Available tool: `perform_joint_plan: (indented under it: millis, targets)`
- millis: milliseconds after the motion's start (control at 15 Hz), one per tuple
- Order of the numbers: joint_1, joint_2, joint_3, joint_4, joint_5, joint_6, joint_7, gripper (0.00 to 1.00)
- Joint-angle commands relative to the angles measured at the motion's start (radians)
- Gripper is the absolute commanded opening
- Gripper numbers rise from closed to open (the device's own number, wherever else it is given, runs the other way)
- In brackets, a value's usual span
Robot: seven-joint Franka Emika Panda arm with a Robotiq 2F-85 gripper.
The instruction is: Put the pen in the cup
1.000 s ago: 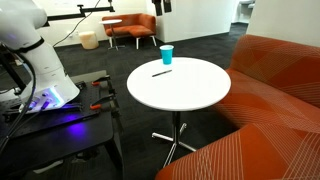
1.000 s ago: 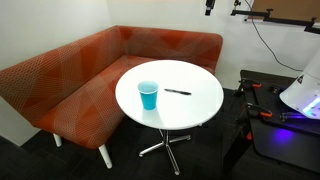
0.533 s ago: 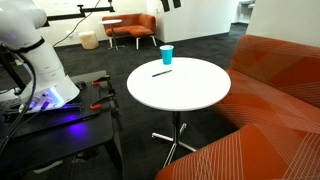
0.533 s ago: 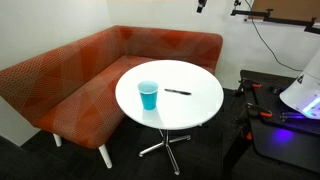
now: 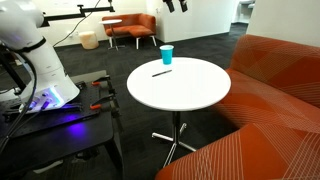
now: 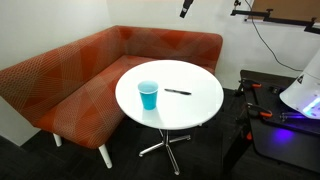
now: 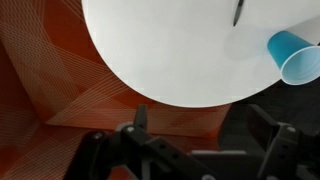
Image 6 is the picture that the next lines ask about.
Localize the black wall cable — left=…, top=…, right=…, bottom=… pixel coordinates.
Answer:
left=244, top=0, right=303, bottom=73

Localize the black camera mounting bar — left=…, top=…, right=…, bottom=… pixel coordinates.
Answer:
left=230, top=0, right=320, bottom=35

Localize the orange patterned corner sofa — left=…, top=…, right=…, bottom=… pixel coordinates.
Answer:
left=0, top=25, right=224, bottom=169

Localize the orange handled black clamp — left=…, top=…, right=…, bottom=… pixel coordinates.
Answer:
left=246, top=102, right=274, bottom=119
left=237, top=78, right=263, bottom=98

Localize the chrome table base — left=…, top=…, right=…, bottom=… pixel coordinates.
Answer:
left=138, top=129, right=192, bottom=176

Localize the black robot cart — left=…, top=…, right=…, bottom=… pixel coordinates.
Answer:
left=221, top=69, right=320, bottom=176

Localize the brown cork board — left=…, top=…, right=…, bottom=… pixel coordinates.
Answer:
left=243, top=0, right=320, bottom=24

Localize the blue plastic cup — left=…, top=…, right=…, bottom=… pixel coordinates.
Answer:
left=137, top=80, right=160, bottom=111

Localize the black pen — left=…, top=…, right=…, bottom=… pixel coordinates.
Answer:
left=163, top=88, right=193, bottom=96

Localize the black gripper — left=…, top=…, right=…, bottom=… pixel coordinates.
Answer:
left=179, top=0, right=195, bottom=19

